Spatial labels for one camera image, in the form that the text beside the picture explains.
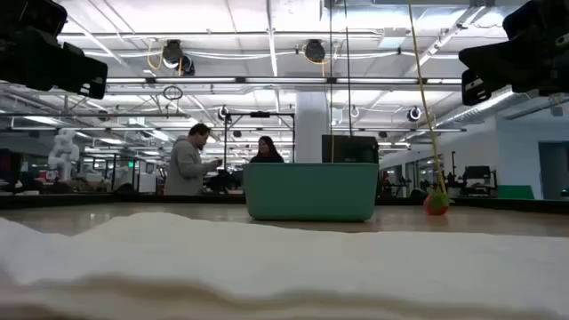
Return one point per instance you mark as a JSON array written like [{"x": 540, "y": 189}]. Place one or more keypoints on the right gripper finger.
[{"x": 493, "y": 58}]

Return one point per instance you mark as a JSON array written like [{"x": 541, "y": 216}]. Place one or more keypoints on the red toy strawberry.
[{"x": 433, "y": 206}]

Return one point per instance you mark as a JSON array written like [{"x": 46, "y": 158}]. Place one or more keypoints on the teal plastic bin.
[{"x": 311, "y": 191}]

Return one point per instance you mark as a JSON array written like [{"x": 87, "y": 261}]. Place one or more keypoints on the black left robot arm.
[{"x": 22, "y": 11}]

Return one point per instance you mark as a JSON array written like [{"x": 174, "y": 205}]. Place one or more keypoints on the green panel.
[{"x": 515, "y": 192}]

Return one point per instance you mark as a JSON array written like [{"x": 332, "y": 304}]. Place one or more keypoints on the person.
[
  {"x": 186, "y": 164},
  {"x": 266, "y": 153}
]

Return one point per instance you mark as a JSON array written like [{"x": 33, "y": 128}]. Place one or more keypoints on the white square column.
[{"x": 311, "y": 124}]

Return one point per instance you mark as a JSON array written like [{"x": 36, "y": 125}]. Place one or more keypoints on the white folded cloth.
[{"x": 284, "y": 266}]

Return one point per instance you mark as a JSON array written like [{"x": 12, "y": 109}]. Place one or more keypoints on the black metal table frame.
[{"x": 89, "y": 200}]

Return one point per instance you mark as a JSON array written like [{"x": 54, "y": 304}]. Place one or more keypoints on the black metal rig frame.
[{"x": 260, "y": 114}]

